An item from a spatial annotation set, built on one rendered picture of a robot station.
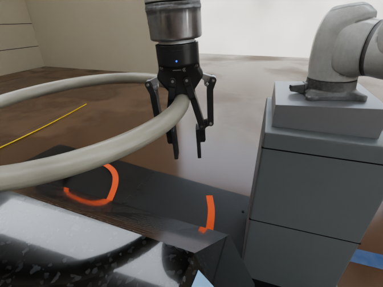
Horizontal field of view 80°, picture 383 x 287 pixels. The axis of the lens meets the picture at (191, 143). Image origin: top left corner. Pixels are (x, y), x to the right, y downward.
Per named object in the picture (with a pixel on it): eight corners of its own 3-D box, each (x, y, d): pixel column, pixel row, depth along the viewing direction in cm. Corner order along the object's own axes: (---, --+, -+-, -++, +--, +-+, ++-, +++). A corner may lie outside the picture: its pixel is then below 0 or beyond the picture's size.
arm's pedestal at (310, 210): (239, 210, 152) (256, 92, 113) (322, 228, 139) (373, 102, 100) (227, 283, 110) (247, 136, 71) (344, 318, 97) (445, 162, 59)
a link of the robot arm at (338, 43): (322, 70, 89) (335, 4, 78) (376, 77, 75) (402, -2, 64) (296, 77, 81) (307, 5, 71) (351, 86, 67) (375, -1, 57)
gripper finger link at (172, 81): (177, 79, 41) (169, 77, 41) (170, 133, 46) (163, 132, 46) (179, 73, 44) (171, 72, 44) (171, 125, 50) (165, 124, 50)
